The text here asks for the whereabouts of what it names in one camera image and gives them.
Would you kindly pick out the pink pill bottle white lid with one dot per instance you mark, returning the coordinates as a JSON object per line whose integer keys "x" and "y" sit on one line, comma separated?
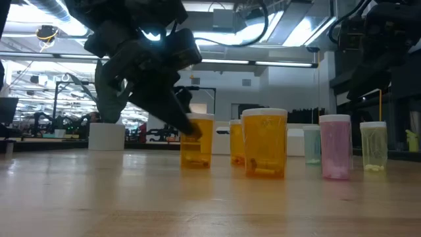
{"x": 335, "y": 148}

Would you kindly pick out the silver ceiling duct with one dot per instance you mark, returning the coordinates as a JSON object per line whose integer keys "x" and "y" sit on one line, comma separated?
{"x": 49, "y": 8}

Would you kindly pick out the lime green bottle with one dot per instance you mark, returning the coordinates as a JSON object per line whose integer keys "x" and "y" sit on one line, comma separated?
{"x": 411, "y": 141}

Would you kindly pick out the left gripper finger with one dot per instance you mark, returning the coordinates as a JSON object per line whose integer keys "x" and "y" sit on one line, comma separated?
{"x": 164, "y": 108}
{"x": 184, "y": 98}

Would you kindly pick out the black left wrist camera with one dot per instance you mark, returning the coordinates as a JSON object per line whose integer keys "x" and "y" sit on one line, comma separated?
{"x": 184, "y": 49}

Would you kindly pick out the green artificial plant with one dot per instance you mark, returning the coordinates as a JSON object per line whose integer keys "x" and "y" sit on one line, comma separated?
{"x": 110, "y": 108}

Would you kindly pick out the orange pill bottle white lid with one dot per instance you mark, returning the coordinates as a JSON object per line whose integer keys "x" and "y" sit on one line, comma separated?
{"x": 197, "y": 151}
{"x": 264, "y": 145}
{"x": 236, "y": 145}

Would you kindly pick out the black aluminium table frame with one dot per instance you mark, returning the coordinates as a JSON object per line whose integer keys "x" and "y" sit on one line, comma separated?
{"x": 151, "y": 145}

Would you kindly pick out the teal pill bottle white lid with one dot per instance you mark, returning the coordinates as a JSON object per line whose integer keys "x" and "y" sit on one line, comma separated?
{"x": 312, "y": 145}

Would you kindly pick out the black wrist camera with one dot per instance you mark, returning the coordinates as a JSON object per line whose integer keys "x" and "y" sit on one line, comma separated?
{"x": 184, "y": 49}
{"x": 352, "y": 33}

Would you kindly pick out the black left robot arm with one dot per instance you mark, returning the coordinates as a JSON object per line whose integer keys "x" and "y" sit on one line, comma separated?
{"x": 108, "y": 13}

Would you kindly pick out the grey ceiling box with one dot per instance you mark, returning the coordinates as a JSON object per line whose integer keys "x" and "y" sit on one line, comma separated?
{"x": 223, "y": 20}

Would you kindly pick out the yellow pill bottle white lid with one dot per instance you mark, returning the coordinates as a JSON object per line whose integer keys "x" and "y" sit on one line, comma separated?
{"x": 373, "y": 148}

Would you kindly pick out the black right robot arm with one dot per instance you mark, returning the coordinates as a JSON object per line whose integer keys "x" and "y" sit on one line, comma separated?
{"x": 394, "y": 19}

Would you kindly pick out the black monitor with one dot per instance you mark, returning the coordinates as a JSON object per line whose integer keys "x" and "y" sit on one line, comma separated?
{"x": 8, "y": 110}

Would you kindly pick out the white plastic bin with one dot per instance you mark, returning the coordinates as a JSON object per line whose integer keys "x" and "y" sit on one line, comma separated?
{"x": 221, "y": 145}
{"x": 295, "y": 145}

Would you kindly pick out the long ceiling light bar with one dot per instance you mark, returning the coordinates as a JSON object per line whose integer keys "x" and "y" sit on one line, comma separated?
{"x": 283, "y": 63}

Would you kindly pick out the white plant pot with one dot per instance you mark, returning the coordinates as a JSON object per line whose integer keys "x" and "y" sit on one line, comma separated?
{"x": 107, "y": 138}

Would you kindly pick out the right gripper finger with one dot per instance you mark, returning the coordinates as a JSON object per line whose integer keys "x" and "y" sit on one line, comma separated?
{"x": 365, "y": 87}

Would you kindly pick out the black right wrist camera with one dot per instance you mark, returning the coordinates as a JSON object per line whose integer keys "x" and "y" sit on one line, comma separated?
{"x": 352, "y": 33}

